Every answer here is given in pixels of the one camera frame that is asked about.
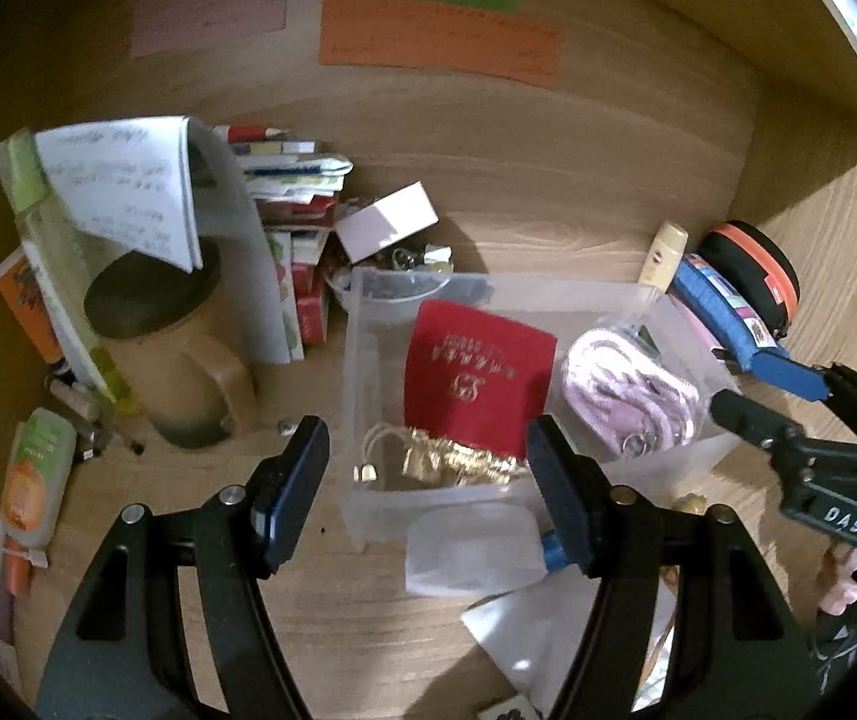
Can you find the pile of binder clips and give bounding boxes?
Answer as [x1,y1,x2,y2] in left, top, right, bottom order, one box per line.
[379,240,456,275]

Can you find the green spray bottle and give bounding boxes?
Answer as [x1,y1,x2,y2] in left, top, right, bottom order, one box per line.
[0,127,137,413]

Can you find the person's right hand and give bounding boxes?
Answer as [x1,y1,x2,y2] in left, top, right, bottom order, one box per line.
[817,546,857,616]

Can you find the red fabric pouch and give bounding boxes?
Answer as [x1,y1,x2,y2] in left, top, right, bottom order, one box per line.
[402,298,559,462]

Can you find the small white box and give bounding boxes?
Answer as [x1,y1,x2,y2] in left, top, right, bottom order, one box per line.
[334,181,441,263]

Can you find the orange box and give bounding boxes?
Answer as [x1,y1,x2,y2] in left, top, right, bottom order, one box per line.
[0,246,65,365]

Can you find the white handwritten paper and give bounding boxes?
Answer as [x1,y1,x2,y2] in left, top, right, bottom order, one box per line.
[34,116,205,273]

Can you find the tan mug with lid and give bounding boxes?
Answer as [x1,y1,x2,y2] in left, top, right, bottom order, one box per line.
[83,240,259,449]

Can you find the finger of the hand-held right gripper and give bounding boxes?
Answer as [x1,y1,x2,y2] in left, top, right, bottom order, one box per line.
[709,388,806,460]
[744,349,833,402]

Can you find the pink rope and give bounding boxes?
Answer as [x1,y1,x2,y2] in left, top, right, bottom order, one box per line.
[562,322,703,462]

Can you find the clear plastic container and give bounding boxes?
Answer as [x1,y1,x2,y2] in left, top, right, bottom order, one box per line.
[342,266,745,552]

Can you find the small clear bowl of clips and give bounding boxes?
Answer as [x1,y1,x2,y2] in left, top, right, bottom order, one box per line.
[327,268,451,316]

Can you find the white curved sheet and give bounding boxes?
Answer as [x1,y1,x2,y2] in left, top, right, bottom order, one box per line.
[188,126,296,365]

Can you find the stack of books and papers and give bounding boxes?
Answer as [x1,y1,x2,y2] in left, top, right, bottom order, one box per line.
[214,124,355,346]

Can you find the green orange cream tube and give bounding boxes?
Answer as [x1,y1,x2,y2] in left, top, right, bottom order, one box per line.
[0,407,79,548]

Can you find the gold foil pieces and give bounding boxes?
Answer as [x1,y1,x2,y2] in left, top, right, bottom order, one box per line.
[353,424,531,492]

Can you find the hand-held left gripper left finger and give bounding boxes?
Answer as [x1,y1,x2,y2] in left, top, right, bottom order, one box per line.
[37,415,332,720]

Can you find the pink flat case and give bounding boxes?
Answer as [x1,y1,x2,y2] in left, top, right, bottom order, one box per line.
[687,311,730,361]

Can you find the small beige lip balm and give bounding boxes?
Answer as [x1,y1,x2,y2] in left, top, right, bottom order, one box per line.
[49,379,103,417]

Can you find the black case orange zipper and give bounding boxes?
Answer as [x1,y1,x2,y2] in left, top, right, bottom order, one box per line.
[699,221,801,338]

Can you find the white plastic bag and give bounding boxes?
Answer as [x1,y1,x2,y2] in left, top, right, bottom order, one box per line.
[460,577,677,717]

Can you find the translucent bottle blue cap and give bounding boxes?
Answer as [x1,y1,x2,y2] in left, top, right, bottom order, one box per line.
[406,506,568,599]

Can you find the pink paper note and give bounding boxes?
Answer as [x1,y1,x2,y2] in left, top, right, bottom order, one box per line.
[130,0,289,59]

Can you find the blue patchwork pouch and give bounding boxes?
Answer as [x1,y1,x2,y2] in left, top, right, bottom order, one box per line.
[669,253,782,376]

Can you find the orange paper note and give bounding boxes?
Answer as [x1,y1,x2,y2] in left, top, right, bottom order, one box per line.
[318,0,561,89]

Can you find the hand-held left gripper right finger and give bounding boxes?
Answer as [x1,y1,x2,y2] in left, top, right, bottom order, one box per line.
[526,414,823,720]

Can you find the orange marker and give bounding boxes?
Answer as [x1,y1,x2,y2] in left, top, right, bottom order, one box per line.
[0,514,35,638]

